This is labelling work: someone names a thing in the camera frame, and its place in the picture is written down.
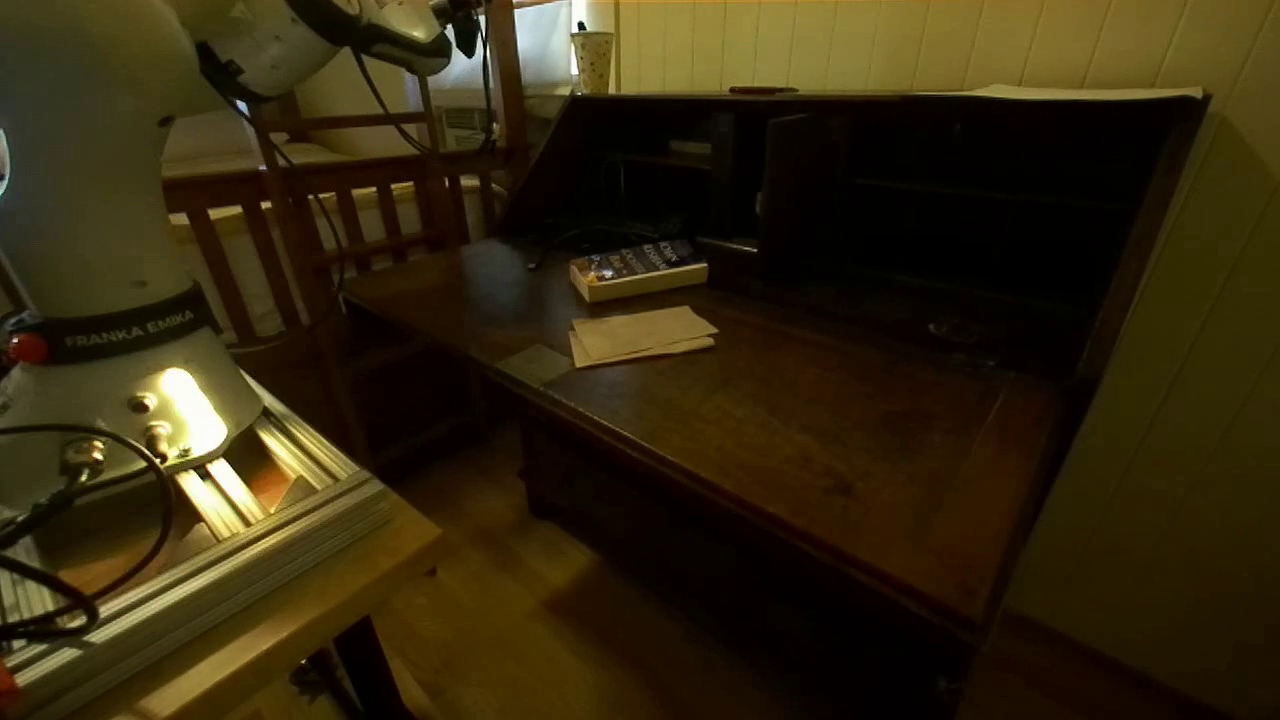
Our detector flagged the black cables at robot base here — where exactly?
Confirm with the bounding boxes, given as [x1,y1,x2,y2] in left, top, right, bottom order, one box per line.
[0,254,179,651]

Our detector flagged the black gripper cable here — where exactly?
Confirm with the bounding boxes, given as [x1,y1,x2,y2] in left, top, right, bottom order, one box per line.
[346,43,444,204]

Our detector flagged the light wooden robot table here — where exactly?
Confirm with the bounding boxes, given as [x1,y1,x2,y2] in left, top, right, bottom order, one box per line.
[53,491,448,720]

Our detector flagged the wooden chair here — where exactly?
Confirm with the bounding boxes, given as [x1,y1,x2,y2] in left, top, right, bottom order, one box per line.
[157,0,534,445]

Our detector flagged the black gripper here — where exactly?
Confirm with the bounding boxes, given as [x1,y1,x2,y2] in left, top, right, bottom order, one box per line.
[435,0,487,66]

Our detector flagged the stack of paper sheets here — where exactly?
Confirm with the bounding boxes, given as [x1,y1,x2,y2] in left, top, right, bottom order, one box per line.
[563,301,721,371]

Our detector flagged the calculator with grey keys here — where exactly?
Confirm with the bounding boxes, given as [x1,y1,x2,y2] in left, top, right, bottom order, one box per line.
[563,237,710,304]

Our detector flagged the dark wooden secretary desk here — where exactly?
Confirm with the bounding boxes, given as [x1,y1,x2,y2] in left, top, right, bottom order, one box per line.
[335,83,1215,720]

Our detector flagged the small grey card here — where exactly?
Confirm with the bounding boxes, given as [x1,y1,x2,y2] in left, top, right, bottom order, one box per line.
[495,341,575,388]

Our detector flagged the white paper sheet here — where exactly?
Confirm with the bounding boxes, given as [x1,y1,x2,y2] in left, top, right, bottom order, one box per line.
[966,81,1206,106]

